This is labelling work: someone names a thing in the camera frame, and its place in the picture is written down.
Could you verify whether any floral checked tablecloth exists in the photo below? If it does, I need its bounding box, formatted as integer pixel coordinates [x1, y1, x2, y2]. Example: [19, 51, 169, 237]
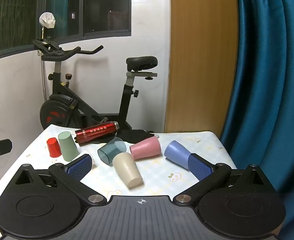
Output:
[0, 123, 239, 207]

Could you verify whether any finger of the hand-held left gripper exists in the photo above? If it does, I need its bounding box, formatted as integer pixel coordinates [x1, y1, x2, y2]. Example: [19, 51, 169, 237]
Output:
[0, 139, 13, 173]

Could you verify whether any blue cup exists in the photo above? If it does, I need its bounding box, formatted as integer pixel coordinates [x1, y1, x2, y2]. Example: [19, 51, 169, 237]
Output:
[164, 140, 195, 171]

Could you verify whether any green cup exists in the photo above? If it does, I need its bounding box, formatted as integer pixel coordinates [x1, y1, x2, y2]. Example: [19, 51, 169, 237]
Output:
[58, 131, 80, 162]

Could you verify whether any black cloth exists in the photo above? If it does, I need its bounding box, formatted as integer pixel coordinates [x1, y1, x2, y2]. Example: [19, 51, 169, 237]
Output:
[94, 129, 160, 145]

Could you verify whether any black exercise bike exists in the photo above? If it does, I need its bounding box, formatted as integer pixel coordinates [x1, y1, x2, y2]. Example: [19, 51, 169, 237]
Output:
[32, 38, 168, 136]

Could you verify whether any grey wall cable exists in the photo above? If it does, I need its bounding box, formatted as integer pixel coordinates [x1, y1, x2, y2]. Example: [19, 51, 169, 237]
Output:
[40, 54, 48, 102]

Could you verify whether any wooden panel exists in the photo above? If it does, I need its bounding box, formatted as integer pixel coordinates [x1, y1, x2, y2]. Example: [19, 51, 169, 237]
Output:
[164, 0, 239, 141]

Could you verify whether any beige cup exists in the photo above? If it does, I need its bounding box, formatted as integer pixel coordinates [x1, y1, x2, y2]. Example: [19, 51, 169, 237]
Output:
[112, 152, 144, 189]

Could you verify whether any red metal bottle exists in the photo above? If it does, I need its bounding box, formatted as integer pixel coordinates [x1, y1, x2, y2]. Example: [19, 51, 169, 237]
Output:
[75, 121, 119, 146]

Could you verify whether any transparent teal cup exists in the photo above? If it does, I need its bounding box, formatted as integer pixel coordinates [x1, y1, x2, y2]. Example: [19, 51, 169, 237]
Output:
[97, 137, 127, 167]

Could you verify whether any blue curtain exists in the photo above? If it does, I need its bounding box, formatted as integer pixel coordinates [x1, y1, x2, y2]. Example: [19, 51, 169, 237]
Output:
[219, 0, 294, 240]

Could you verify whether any small red cup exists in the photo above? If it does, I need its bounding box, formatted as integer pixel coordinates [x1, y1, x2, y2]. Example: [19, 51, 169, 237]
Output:
[47, 137, 62, 158]

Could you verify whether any dark framed window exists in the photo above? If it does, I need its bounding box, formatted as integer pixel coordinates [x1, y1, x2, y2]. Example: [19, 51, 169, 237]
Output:
[0, 0, 132, 63]

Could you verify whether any pink cup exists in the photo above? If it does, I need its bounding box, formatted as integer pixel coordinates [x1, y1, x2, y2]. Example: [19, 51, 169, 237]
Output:
[130, 137, 162, 161]

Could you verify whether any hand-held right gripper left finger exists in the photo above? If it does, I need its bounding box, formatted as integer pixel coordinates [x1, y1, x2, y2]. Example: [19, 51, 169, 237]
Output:
[14, 154, 107, 204]

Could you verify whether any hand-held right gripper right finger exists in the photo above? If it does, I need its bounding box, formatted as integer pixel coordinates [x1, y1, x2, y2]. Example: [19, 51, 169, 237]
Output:
[173, 152, 276, 203]

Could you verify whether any white cloth-wrapped knob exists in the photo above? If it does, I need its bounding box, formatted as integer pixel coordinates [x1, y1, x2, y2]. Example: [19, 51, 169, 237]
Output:
[39, 12, 56, 30]

